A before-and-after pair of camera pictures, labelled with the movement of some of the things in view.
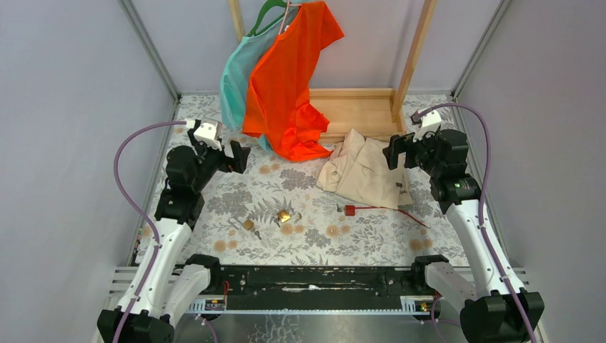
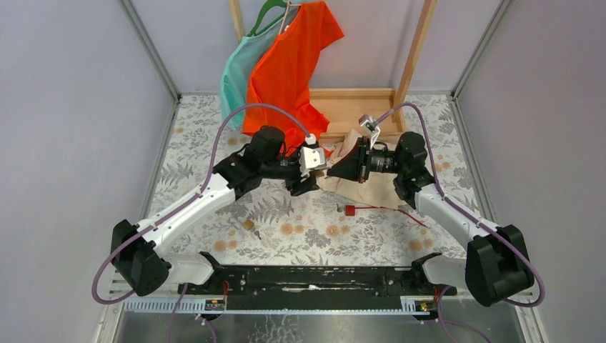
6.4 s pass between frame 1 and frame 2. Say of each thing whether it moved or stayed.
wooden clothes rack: stayed
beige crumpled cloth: stayed
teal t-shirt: stayed
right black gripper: moved
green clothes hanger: stayed
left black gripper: moved
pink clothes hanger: stayed
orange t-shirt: stayed
